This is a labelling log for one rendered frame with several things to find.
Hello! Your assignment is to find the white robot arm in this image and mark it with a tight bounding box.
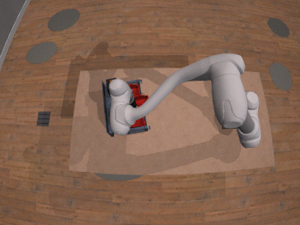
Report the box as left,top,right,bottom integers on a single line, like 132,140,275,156
109,54,261,149

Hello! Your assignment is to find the red bin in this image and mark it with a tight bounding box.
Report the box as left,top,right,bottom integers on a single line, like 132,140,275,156
130,117,145,128
134,95,149,107
129,84,140,96

